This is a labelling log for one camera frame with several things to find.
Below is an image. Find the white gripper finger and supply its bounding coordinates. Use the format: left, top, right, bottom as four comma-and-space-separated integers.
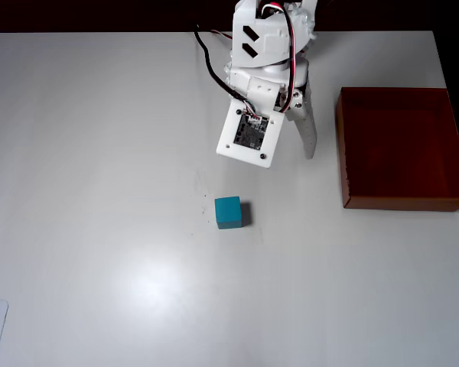
287, 86, 318, 161

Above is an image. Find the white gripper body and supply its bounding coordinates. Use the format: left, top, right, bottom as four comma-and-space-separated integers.
224, 60, 311, 120

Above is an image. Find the blue cube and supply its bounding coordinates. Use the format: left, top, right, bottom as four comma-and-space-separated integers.
213, 196, 252, 231

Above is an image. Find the brown cardboard box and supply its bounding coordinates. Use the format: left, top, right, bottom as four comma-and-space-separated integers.
335, 86, 459, 213

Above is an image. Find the red white black servo cable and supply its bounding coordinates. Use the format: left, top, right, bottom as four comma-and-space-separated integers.
258, 2, 301, 115

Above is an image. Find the white camera board mount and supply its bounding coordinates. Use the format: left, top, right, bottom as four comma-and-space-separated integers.
216, 97, 286, 169

